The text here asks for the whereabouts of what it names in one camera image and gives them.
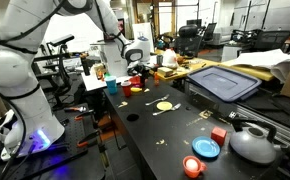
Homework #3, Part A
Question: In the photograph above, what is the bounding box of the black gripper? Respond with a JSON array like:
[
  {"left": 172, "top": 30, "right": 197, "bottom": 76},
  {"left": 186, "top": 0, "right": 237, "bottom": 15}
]
[{"left": 127, "top": 63, "right": 151, "bottom": 88}]

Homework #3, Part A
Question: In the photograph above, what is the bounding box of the cream round toy plate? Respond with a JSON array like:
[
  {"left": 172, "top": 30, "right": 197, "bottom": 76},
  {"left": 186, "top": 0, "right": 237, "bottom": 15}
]
[{"left": 155, "top": 100, "right": 174, "bottom": 112}]

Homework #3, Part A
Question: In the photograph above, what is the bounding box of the silver toy fork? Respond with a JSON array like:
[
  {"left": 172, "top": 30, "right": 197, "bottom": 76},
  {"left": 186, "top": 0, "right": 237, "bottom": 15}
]
[{"left": 151, "top": 102, "right": 183, "bottom": 117}]

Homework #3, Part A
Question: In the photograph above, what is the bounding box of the blue toy plate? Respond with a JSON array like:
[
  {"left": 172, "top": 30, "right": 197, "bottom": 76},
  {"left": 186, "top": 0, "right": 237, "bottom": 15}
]
[{"left": 191, "top": 135, "right": 222, "bottom": 159}]

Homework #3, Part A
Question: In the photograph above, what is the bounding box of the white egg toy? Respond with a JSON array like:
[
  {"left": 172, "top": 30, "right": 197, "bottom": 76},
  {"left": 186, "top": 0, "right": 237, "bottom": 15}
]
[{"left": 185, "top": 158, "right": 200, "bottom": 172}]

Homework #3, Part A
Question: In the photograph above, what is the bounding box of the grey toy teapot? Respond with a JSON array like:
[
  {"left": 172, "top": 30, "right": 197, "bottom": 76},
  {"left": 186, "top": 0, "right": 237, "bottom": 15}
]
[{"left": 228, "top": 117, "right": 281, "bottom": 166}]

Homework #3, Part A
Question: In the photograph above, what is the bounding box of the red plastic bowl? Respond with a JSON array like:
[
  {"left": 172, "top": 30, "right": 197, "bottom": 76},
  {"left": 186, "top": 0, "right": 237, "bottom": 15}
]
[{"left": 127, "top": 75, "right": 149, "bottom": 89}]

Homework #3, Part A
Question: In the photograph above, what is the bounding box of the orange squeeze bottle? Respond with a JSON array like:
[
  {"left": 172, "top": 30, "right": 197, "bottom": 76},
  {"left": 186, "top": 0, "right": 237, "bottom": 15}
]
[{"left": 153, "top": 72, "right": 161, "bottom": 88}]

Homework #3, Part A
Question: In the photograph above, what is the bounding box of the tan flat box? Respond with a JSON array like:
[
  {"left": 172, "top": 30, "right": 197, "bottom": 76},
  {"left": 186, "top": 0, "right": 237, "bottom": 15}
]
[{"left": 156, "top": 66, "right": 175, "bottom": 78}]

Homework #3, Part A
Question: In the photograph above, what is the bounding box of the blue plastic cup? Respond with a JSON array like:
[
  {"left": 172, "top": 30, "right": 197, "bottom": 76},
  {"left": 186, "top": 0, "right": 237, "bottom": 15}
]
[{"left": 104, "top": 75, "right": 119, "bottom": 95}]

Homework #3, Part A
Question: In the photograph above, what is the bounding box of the white sketch board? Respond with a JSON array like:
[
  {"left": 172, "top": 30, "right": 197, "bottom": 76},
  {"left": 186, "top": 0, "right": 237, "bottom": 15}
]
[{"left": 131, "top": 22, "right": 155, "bottom": 54}]

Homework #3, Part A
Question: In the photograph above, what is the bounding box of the white sheet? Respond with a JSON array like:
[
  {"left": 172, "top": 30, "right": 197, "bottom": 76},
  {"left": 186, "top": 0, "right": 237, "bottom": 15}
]
[{"left": 81, "top": 72, "right": 133, "bottom": 92}]

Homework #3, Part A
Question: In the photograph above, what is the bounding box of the wooden side table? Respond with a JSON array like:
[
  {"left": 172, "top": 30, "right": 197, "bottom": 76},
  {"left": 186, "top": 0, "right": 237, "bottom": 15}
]
[{"left": 149, "top": 48, "right": 276, "bottom": 84}]

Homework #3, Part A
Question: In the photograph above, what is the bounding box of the black office chair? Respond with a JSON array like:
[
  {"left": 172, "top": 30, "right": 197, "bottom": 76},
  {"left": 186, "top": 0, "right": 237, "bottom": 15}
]
[{"left": 173, "top": 23, "right": 207, "bottom": 60}]

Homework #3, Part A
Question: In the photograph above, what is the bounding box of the orange box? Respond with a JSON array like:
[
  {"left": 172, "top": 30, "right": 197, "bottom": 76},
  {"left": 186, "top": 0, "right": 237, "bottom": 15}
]
[{"left": 97, "top": 114, "right": 119, "bottom": 142}]

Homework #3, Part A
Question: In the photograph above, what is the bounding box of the dark blue bin lid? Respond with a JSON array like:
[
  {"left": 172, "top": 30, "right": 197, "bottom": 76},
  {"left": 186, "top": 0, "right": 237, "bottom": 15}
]
[{"left": 186, "top": 64, "right": 263, "bottom": 103}]

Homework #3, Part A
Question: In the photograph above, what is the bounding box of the red cube block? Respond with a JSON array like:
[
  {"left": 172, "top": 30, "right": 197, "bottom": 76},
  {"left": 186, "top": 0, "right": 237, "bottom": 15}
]
[{"left": 210, "top": 125, "right": 228, "bottom": 147}]

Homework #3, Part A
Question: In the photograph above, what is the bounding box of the stack of white papers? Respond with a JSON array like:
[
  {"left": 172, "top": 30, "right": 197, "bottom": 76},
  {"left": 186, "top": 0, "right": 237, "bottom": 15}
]
[{"left": 229, "top": 48, "right": 290, "bottom": 84}]

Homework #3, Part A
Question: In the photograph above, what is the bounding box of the black mesh chair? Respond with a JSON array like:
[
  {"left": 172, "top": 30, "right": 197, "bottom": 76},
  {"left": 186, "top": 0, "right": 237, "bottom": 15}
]
[{"left": 250, "top": 29, "right": 290, "bottom": 52}]

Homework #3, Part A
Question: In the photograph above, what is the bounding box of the orange handled clamp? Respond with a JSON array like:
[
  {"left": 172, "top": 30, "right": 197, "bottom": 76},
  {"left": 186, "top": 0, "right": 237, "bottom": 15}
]
[
  {"left": 73, "top": 109, "right": 96, "bottom": 122},
  {"left": 76, "top": 129, "right": 102, "bottom": 150}
]

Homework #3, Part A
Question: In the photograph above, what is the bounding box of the orange handled silver wrench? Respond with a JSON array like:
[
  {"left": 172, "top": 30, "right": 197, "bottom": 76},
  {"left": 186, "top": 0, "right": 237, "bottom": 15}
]
[{"left": 63, "top": 105, "right": 88, "bottom": 114}]

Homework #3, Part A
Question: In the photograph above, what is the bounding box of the black camera on stand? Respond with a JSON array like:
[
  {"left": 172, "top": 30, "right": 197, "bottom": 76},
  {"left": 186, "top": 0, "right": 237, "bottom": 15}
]
[{"left": 46, "top": 33, "right": 76, "bottom": 48}]

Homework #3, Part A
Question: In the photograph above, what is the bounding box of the grey metal frame table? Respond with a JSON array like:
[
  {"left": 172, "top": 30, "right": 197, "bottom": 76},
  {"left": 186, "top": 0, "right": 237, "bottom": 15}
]
[{"left": 184, "top": 76, "right": 290, "bottom": 158}]

